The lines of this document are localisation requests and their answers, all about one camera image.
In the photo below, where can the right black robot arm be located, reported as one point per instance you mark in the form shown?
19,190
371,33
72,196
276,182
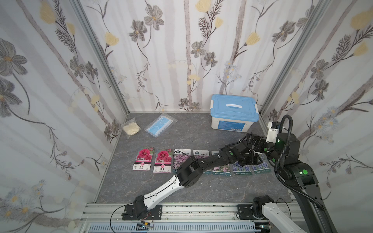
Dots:
296,176

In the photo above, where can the lavender seed packet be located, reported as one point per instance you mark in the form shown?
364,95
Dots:
262,167
241,170

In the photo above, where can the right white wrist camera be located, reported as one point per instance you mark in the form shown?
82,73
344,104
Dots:
273,131

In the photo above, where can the white back-side seed packet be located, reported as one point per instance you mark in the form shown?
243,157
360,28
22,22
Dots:
179,157

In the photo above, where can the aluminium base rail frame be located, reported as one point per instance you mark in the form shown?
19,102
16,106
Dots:
280,217

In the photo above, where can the hollyhock seed packet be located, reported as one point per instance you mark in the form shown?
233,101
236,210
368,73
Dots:
144,159
163,161

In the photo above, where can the blue lidded storage box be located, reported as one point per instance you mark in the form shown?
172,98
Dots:
233,113

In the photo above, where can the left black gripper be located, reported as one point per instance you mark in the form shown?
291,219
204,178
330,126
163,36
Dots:
250,158

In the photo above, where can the pink cosmos seed packet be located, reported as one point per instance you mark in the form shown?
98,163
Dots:
200,154
222,170

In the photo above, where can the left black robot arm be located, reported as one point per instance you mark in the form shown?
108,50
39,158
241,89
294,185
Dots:
188,174

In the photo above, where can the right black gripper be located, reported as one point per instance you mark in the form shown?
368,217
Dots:
262,144

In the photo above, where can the bagged blue face masks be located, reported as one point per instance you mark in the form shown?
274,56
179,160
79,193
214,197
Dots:
161,124

